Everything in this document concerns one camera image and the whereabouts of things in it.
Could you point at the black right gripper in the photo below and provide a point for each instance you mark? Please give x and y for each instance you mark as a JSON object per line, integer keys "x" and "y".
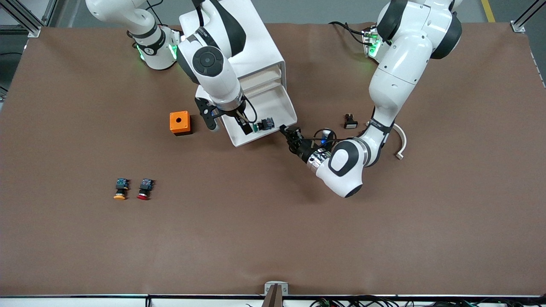
{"x": 237, "y": 116}

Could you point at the white pull-out drawer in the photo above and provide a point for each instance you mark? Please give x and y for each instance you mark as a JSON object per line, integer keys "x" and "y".
{"x": 273, "y": 106}

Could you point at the white curved plastic hook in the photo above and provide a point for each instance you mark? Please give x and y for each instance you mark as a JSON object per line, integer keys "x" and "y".
{"x": 404, "y": 140}

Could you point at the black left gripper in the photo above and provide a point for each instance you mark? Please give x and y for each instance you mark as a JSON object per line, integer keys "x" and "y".
{"x": 302, "y": 149}

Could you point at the black white flat push button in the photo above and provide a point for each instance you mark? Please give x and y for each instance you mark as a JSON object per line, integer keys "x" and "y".
{"x": 350, "y": 122}

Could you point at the brown table mat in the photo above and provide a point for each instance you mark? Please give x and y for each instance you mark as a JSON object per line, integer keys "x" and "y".
{"x": 273, "y": 234}

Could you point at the yellow mushroom push button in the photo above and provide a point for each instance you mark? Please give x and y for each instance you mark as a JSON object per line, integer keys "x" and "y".
{"x": 121, "y": 187}

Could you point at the orange button enclosure box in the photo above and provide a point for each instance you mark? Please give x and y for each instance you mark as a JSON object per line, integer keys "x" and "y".
{"x": 179, "y": 121}

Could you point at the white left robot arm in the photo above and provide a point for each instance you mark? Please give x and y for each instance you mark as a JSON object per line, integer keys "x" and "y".
{"x": 401, "y": 64}

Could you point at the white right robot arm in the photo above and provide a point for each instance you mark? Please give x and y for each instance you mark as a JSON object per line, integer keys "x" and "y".
{"x": 207, "y": 62}

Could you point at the green mushroom push button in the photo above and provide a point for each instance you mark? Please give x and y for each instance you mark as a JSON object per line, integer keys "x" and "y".
{"x": 266, "y": 124}

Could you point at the red mushroom push button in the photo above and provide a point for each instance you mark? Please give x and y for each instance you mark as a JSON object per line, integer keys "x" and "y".
{"x": 145, "y": 187}

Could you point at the aluminium frame post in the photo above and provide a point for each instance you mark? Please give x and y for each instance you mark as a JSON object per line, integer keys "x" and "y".
{"x": 30, "y": 27}
{"x": 518, "y": 26}

